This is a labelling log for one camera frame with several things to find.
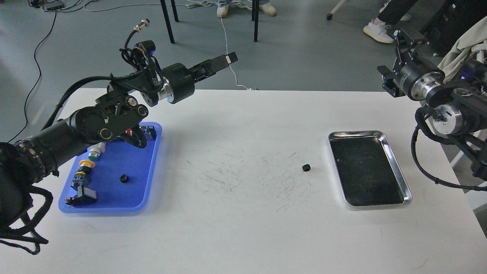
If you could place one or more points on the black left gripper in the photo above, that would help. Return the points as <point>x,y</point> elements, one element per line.
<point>178,81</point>

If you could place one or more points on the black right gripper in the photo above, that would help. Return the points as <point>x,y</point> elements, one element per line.
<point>413,77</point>

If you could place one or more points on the black gear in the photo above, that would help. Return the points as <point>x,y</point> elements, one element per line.
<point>124,178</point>
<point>306,167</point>

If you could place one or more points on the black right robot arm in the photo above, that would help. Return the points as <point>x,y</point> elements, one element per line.
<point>453,111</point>

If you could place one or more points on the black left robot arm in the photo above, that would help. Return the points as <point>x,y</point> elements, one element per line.
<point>115,114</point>

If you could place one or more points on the silver metal tray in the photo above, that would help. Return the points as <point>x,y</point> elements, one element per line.
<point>369,174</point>

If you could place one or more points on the blue plastic tray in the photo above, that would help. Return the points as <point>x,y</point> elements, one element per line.
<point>112,195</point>

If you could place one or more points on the black chair leg left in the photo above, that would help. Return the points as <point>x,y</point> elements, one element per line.
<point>166,18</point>

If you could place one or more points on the black chair leg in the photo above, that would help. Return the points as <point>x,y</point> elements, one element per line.
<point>255,18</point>
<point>166,18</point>

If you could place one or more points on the white shoe left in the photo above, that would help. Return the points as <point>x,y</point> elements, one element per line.
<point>222,11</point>

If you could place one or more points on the white shoe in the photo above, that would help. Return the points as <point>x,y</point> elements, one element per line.
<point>222,11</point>
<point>268,9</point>

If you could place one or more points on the black chair leg right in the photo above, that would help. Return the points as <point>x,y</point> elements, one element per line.
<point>255,18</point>

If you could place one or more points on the beige cloth on chair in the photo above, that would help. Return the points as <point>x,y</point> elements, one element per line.
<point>462,48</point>

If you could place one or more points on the white shoe right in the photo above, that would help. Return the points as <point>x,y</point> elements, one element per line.
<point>268,9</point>

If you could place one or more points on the white green push button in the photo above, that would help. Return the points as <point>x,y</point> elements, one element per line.
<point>96,151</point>

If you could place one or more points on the red push button switch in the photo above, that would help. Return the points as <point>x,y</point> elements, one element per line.
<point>149,132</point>

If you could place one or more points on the yellow push button switch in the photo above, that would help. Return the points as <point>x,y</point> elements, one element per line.
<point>82,175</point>

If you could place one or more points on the black switch with red tip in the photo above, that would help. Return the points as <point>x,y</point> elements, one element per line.
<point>84,195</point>

